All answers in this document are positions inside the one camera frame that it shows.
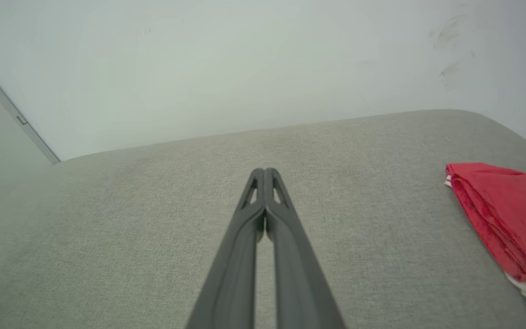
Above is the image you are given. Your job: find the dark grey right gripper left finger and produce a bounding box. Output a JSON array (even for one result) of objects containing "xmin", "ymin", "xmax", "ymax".
[{"xmin": 185, "ymin": 168, "xmax": 266, "ymax": 329}]

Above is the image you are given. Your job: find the red basketball jersey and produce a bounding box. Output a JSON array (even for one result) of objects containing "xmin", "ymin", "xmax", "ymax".
[{"xmin": 444, "ymin": 162, "xmax": 526, "ymax": 320}]

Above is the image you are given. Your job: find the grey upholstered ottoman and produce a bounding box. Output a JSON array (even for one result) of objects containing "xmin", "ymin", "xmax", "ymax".
[{"xmin": 0, "ymin": 109, "xmax": 526, "ymax": 329}]

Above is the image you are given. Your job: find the grey metal wall trim strip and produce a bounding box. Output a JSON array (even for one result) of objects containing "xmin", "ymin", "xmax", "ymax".
[{"xmin": 0, "ymin": 49, "xmax": 61, "ymax": 165}]

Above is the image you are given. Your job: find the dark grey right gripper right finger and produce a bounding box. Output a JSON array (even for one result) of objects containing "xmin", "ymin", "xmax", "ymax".
[{"xmin": 265, "ymin": 168, "xmax": 347, "ymax": 329}]

